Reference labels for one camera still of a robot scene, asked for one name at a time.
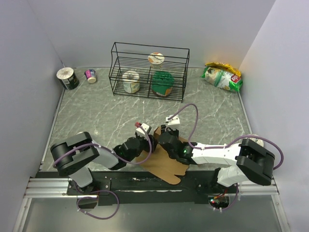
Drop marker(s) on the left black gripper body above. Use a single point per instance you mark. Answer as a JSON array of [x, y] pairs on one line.
[[145, 144]]

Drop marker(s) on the aluminium rail frame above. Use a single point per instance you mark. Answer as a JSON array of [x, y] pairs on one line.
[[47, 207]]

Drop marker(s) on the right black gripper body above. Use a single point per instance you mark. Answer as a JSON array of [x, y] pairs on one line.
[[175, 132]]

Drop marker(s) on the white yellow cup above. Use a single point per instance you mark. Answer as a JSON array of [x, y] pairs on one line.
[[131, 82]]

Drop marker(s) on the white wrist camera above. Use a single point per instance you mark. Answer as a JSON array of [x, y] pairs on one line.
[[142, 130], [173, 122]]

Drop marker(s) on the orange yogurt cup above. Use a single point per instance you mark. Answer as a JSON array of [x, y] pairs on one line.
[[156, 60]]

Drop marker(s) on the green lid jar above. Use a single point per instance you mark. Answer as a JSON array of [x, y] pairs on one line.
[[162, 83]]

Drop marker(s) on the green chips bag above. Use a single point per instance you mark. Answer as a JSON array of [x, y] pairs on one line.
[[222, 79]]

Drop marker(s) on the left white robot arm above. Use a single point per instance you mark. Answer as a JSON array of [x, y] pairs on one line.
[[72, 155]]

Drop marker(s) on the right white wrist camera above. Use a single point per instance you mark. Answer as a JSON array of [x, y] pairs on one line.
[[173, 122]]

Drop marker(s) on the yellow chips bag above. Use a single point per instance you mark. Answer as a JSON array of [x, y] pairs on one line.
[[224, 66]]

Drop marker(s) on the small purple yogurt cup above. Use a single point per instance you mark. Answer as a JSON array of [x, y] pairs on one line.
[[90, 76]]

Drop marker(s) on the brown cardboard box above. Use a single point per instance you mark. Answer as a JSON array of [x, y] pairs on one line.
[[162, 166]]

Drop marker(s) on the black can white lid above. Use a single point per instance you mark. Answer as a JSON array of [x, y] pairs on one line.
[[67, 78]]

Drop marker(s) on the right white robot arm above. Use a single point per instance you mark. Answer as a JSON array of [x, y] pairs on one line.
[[245, 161]]

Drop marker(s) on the black wire rack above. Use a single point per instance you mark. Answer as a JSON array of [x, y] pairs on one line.
[[134, 57]]

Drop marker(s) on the white lidded cup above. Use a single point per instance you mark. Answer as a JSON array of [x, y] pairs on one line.
[[257, 140]]

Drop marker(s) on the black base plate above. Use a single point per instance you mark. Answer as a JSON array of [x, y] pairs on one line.
[[144, 187]]

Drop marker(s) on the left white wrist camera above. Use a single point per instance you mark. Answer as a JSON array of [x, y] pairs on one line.
[[142, 130]]

